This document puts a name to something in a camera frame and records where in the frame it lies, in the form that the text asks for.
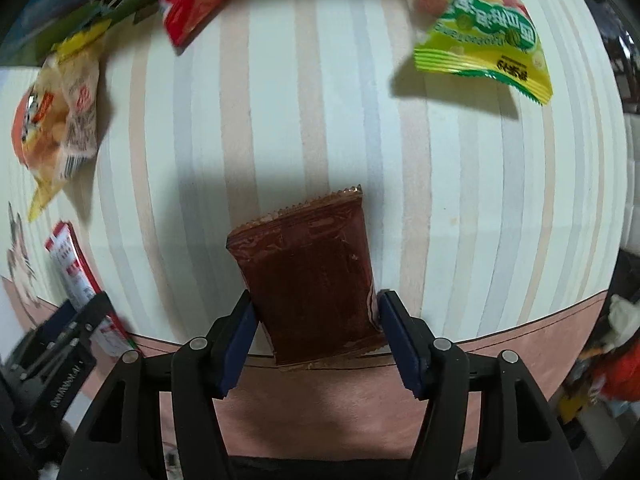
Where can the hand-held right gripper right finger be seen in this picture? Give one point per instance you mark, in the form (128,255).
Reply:
(400,345)

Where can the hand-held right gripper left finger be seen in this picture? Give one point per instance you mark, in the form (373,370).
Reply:
(237,350)

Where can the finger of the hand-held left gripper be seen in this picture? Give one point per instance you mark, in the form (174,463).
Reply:
(75,320)

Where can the red-white snack packet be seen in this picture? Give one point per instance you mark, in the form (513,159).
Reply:
(70,260)

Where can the brown snack packet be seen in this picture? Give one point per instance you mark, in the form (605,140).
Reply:
(305,270)

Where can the yellow item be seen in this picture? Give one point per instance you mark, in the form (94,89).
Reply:
(572,407)

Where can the yellow chips packet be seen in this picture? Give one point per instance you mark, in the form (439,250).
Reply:
(60,110)

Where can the orange plastic bag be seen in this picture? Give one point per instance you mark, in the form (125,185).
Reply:
(617,372)

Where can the white crumpled item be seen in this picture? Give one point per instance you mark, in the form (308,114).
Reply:
(624,312)

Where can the striped cat print tablecloth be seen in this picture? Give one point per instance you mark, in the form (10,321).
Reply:
(300,110)

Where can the green candy packet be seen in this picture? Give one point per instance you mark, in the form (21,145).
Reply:
(480,45)

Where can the small red snack packet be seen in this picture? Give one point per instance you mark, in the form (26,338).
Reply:
(200,0)

